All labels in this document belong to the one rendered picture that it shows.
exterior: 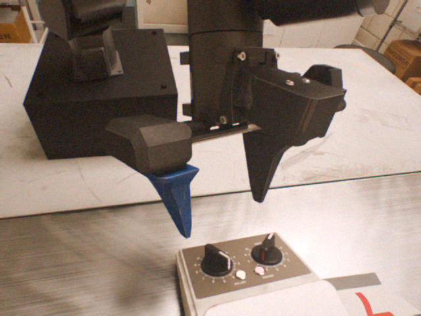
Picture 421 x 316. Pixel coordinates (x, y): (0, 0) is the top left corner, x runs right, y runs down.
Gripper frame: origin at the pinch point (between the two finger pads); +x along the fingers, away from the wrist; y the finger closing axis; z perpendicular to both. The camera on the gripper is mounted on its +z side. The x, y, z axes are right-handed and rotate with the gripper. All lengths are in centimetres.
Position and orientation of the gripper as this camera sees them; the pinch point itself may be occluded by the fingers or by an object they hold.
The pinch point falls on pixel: (225, 182)
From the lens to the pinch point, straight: 24.2
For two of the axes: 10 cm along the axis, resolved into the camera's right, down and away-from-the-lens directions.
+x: 0.2, 9.6, 2.9
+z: 6.3, 2.1, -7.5
